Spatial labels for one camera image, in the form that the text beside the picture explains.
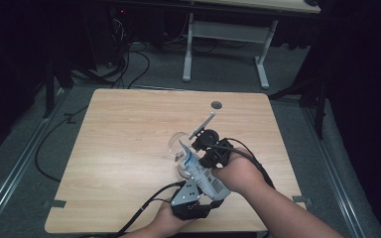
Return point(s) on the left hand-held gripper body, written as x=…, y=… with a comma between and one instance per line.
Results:
x=187, y=196

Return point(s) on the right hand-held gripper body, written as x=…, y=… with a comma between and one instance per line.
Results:
x=220, y=150

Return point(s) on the white and blue pouch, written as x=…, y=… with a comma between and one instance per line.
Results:
x=205, y=180

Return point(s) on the clear glass jar with lid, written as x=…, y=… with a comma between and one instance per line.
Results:
x=176, y=148

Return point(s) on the person's left hand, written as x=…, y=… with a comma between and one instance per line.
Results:
x=170, y=221

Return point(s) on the person's right hand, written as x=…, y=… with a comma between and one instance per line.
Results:
x=241, y=173

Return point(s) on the round grey table grommet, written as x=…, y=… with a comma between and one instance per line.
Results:
x=216, y=105

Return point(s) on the grey tape strip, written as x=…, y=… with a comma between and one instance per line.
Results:
x=301, y=199
x=55, y=203

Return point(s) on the black metal stand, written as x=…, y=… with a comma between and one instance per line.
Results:
x=320, y=105
x=49, y=89

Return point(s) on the white-framed desk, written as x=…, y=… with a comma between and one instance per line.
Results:
x=228, y=31

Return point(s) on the metal floor rail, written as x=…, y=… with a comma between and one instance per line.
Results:
x=16, y=165
x=334, y=175

